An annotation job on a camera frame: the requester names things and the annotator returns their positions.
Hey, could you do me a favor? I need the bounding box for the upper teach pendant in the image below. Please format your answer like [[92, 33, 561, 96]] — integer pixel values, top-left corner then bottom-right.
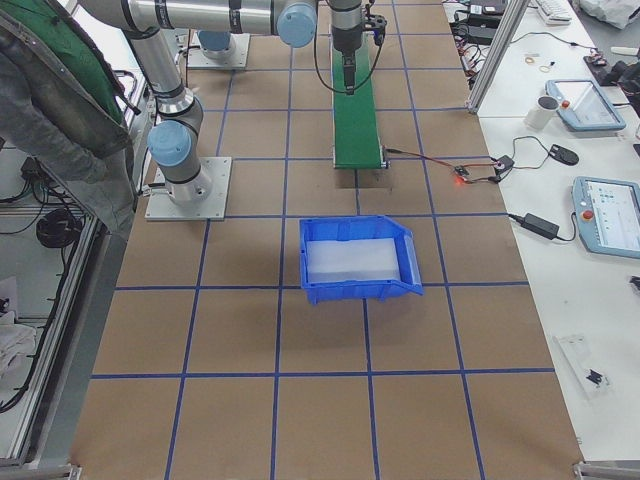
[[545, 79, 626, 132]]

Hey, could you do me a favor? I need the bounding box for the coiled black cable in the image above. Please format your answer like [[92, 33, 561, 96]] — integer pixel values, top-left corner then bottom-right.
[[35, 207, 82, 249]]

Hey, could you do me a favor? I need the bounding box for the white keyboard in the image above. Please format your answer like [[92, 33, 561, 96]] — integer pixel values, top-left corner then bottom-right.
[[531, 0, 572, 26]]

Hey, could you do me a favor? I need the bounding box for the black computer mouse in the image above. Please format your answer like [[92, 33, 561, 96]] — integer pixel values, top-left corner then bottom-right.
[[549, 144, 579, 166]]

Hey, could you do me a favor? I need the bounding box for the aluminium frame post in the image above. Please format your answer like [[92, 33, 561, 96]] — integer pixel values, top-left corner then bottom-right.
[[466, 0, 529, 114]]

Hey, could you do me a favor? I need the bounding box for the teach pendant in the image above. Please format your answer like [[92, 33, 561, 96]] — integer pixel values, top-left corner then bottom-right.
[[571, 176, 639, 259], [545, 79, 626, 132]]

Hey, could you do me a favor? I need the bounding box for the blue plastic bin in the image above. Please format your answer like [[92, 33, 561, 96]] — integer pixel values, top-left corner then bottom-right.
[[299, 215, 424, 305]]

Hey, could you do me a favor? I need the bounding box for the green conveyor belt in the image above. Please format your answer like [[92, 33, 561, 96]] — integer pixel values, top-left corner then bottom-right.
[[331, 34, 388, 170]]

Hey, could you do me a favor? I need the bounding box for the red lit sensor board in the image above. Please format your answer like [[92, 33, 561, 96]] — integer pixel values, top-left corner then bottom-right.
[[452, 165, 472, 185]]

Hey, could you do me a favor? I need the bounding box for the lower teach pendant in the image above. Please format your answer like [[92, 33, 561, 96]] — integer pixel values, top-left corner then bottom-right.
[[571, 176, 639, 259]]

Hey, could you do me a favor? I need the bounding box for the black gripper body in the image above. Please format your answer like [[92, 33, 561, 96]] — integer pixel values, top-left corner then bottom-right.
[[332, 23, 361, 63]]

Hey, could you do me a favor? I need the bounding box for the clear plastic parts bag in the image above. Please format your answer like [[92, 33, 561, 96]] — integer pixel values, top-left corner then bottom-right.
[[552, 334, 612, 400]]

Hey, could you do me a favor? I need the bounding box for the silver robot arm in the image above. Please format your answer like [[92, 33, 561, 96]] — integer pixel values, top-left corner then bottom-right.
[[81, 1, 318, 203]]

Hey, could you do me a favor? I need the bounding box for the person in grey jacket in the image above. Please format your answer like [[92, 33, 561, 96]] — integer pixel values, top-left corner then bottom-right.
[[1, 1, 136, 237]]

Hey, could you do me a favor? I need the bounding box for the white paper cup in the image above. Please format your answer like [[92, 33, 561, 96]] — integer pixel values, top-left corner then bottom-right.
[[524, 95, 559, 130]]

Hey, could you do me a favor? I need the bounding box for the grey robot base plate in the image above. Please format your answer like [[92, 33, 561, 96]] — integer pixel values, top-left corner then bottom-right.
[[145, 157, 232, 221]]

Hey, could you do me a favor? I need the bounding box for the black power adapter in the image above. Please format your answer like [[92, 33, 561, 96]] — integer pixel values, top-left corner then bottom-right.
[[521, 213, 559, 240]]

